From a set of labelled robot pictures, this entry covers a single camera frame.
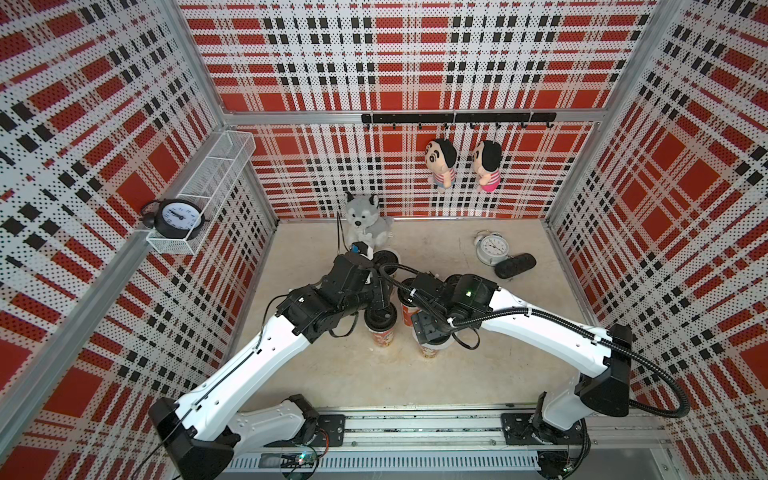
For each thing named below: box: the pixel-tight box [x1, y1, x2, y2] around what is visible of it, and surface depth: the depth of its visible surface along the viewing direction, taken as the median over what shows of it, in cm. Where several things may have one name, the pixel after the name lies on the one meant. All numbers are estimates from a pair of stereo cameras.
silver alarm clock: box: [473, 229, 510, 267], surface depth 110 cm
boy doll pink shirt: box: [473, 140, 503, 192], surface depth 97 cm
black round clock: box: [141, 199, 205, 240], surface depth 64 cm
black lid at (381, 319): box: [364, 302, 398, 331], surface depth 77 cm
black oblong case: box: [494, 253, 537, 279], surface depth 107 cm
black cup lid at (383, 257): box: [371, 250, 399, 275], surface depth 89 cm
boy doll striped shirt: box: [425, 138, 457, 190], surface depth 96 cm
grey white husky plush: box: [345, 192, 394, 248], surface depth 102 cm
